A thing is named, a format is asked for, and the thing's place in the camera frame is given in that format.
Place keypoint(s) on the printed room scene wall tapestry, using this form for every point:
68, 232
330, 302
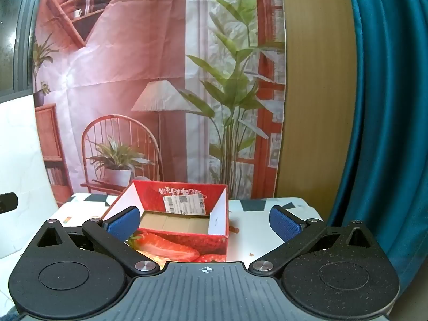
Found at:
133, 57

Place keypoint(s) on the teal curtain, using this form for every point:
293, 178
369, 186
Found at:
394, 107

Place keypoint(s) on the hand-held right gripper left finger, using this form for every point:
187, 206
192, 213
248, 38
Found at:
122, 224

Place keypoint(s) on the red strawberry print cardboard box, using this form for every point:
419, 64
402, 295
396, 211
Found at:
180, 242

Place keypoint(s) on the white board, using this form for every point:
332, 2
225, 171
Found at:
20, 157

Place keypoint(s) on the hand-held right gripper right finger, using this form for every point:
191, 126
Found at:
284, 224

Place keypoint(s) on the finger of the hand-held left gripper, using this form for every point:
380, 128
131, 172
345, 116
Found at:
8, 202

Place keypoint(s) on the white cartoon print tablecloth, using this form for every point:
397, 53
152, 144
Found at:
254, 240

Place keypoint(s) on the grey window frame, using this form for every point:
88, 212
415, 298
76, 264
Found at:
23, 40

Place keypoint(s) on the wooden panel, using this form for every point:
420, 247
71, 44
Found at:
317, 107

